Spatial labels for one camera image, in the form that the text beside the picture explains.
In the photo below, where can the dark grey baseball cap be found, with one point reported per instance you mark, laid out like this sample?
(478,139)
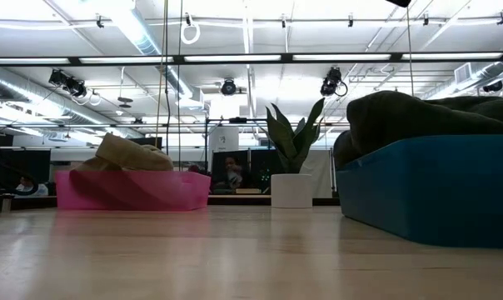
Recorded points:
(343,150)
(401,116)

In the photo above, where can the beige baseball cap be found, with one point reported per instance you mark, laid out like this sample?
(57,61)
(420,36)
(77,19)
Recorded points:
(130,154)

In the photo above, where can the person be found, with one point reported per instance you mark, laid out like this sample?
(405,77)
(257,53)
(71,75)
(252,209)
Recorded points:
(26,187)
(230,166)

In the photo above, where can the white sign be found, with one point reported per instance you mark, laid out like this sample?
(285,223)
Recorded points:
(224,139)

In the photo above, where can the snake plant in white pot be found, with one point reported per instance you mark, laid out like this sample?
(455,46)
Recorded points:
(291,191)

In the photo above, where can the black ceiling spotlight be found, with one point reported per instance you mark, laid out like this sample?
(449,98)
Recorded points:
(493,86)
(58,77)
(330,81)
(76,88)
(228,87)

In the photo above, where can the white panel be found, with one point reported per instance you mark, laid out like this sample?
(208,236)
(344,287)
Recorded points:
(322,175)

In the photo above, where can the pink plastic bin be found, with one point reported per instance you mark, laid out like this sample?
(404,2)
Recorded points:
(172,193)

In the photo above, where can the teal plastic bin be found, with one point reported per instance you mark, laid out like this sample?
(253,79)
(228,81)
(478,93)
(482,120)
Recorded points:
(422,191)

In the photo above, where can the black hanging device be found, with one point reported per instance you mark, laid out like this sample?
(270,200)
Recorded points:
(399,2)

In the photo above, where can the ceiling air vent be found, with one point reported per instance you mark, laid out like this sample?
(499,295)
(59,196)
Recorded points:
(463,73)

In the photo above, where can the black partition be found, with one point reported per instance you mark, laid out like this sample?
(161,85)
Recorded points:
(26,164)

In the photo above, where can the black aluminium table frame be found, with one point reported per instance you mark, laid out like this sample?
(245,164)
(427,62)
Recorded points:
(285,58)

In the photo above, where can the silver ventilation duct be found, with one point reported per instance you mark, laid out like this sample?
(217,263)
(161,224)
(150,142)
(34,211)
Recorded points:
(139,37)
(10,89)

